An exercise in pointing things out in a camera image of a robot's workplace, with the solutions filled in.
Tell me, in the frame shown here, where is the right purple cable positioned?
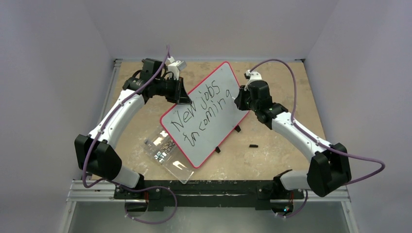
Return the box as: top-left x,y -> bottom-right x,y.
250,59 -> 386,186

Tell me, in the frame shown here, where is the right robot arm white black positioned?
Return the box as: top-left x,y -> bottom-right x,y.
234,81 -> 352,198

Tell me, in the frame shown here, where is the pink framed whiteboard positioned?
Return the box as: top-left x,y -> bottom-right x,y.
160,62 -> 248,168

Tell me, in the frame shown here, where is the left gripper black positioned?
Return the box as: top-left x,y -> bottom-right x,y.
154,76 -> 191,104

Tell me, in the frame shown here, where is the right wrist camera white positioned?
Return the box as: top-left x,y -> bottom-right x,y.
244,70 -> 262,91

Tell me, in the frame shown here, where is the clear plastic screw box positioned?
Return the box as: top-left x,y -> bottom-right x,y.
143,126 -> 195,184

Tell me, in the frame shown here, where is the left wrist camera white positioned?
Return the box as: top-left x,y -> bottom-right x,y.
167,56 -> 187,80

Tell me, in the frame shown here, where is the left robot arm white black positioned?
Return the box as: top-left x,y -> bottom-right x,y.
74,55 -> 192,199

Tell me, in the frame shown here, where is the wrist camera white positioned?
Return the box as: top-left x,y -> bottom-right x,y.
244,70 -> 262,91
167,56 -> 187,80

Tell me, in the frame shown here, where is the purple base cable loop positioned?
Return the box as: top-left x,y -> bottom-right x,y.
124,183 -> 178,225

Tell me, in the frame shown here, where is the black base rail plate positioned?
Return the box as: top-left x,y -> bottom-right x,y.
114,180 -> 305,213

